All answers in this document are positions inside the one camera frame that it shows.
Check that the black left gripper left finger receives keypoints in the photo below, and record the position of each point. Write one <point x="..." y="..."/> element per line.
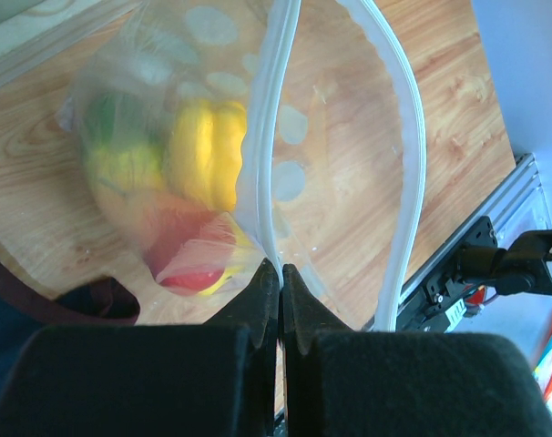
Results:
<point x="210" y="379"/>

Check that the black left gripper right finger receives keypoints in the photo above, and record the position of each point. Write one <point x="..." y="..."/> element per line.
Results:
<point x="342" y="382"/>

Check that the clear dotted zip top bag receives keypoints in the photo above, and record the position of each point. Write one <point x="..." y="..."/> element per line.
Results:
<point x="334" y="157"/>

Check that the orange green mango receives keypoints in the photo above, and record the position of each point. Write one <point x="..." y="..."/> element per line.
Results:
<point x="119" y="151"/>

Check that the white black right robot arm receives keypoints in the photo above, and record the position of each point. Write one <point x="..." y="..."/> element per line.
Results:
<point x="525" y="267"/>

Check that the dark navy cloth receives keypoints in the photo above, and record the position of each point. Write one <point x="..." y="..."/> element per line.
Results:
<point x="23" y="311"/>

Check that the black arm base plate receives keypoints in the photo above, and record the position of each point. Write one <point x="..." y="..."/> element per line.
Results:
<point x="432" y="299"/>

